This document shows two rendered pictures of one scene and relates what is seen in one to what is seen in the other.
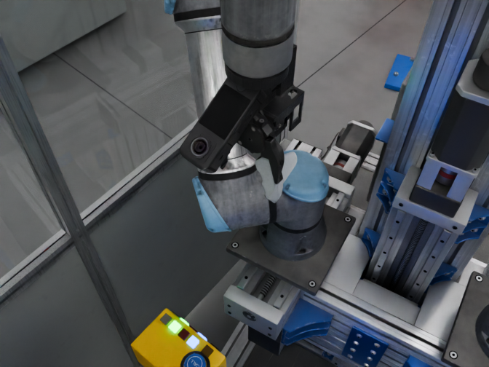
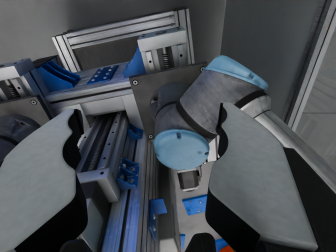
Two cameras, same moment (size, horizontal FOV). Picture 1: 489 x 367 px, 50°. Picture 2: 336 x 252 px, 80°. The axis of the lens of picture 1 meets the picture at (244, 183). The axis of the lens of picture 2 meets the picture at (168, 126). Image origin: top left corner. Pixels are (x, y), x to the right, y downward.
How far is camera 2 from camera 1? 61 cm
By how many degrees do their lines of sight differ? 22
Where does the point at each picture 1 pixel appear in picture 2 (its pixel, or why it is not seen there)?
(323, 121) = not seen: hidden behind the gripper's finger
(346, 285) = (127, 98)
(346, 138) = (192, 177)
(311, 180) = (167, 152)
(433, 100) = not seen: outside the picture
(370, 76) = not seen: hidden behind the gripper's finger
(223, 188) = (231, 95)
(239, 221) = (200, 80)
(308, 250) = (152, 101)
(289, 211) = (168, 117)
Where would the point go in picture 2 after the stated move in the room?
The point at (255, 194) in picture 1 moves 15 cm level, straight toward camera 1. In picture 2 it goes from (201, 110) to (148, 46)
